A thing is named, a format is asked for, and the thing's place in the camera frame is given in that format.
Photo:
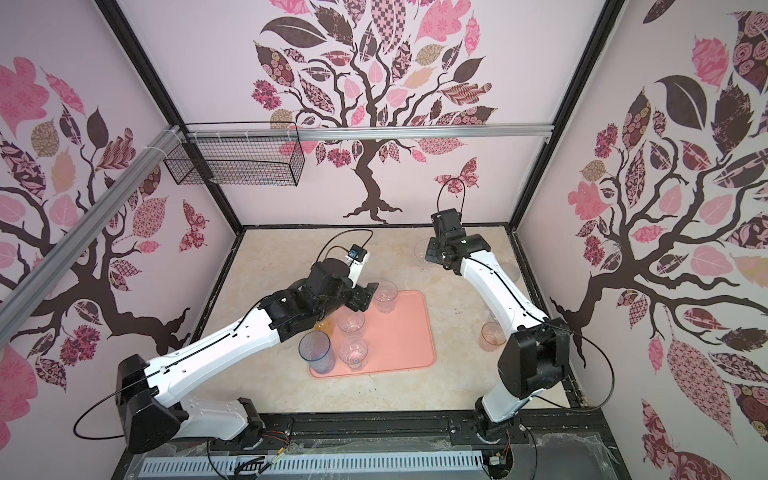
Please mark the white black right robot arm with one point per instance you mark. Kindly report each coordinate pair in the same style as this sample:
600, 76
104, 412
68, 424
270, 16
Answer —
536, 348

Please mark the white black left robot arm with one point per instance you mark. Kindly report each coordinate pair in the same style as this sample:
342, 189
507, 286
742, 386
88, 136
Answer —
151, 399

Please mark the pink plastic tray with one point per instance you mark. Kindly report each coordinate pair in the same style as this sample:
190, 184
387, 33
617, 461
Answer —
397, 341

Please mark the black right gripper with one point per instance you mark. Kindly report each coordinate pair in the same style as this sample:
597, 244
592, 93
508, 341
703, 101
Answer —
431, 254

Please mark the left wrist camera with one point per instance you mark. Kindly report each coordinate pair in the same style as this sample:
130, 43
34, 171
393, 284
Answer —
357, 254

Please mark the black wire basket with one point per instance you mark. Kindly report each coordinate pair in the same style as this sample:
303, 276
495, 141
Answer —
260, 153

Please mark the yellow plastic cup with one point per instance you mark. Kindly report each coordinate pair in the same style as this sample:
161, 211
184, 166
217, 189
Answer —
326, 326

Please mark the aluminium rail back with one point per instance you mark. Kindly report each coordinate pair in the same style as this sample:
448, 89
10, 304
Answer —
372, 132

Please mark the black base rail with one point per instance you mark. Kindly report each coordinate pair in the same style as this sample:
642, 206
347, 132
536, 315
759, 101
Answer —
458, 427

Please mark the aluminium rail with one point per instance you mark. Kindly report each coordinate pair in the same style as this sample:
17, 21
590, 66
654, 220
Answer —
372, 132
20, 304

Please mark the aluminium rail left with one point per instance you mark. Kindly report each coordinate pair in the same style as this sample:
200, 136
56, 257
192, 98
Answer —
20, 304

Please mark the blue plastic cup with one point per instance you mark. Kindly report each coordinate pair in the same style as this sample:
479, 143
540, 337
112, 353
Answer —
315, 348

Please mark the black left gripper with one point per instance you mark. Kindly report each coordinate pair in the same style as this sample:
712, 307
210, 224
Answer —
362, 297

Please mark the pink faceted plastic cup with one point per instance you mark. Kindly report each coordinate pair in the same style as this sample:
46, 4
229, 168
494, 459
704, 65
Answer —
492, 336

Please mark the white slotted cable duct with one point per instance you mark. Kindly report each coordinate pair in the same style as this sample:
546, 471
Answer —
376, 465

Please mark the clear dotted cup right row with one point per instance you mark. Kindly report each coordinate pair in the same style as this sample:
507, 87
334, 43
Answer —
511, 270

